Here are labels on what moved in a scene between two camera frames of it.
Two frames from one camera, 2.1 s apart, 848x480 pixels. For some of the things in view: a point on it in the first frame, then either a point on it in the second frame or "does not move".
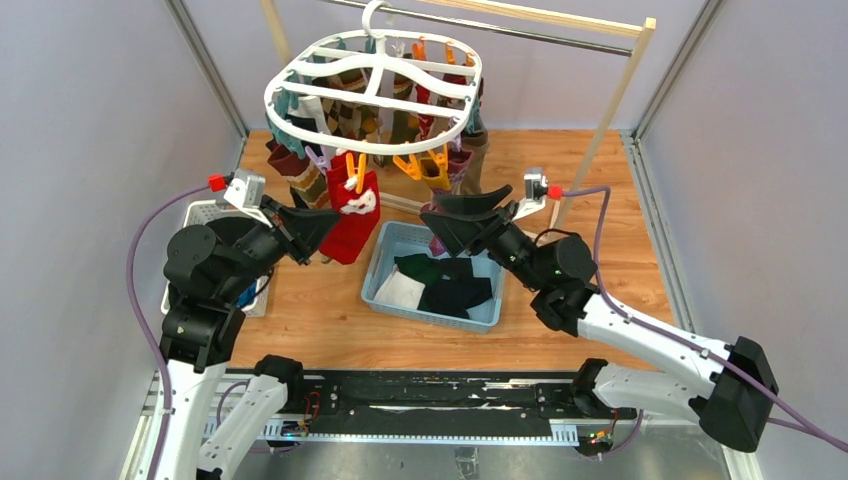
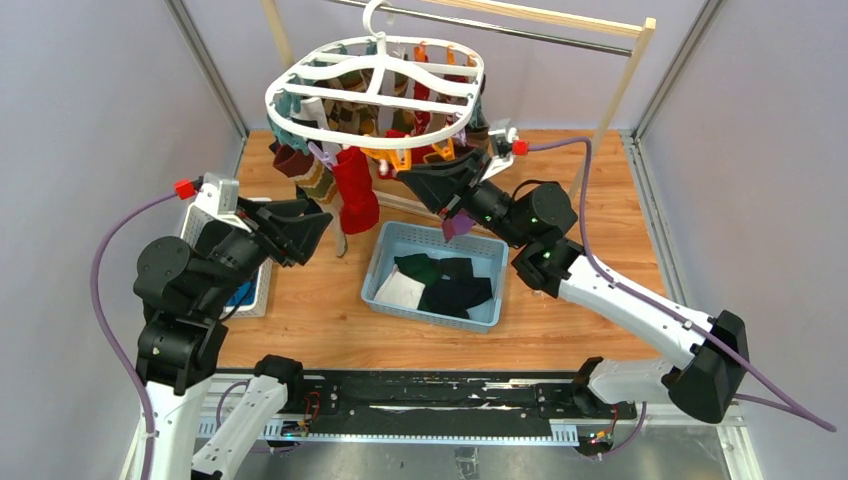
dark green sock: (419, 267) does not move
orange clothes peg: (412, 168) to (447, 152)
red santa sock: (354, 238) to (386, 168)
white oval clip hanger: (379, 91) does not move
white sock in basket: (400, 289) does not move
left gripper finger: (307, 229) does not move
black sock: (456, 289) does not move
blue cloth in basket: (247, 298) does not move
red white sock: (339, 159) to (359, 203)
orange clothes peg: (359, 171) to (400, 157)
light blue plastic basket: (387, 241) does not move
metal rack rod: (497, 28) does not move
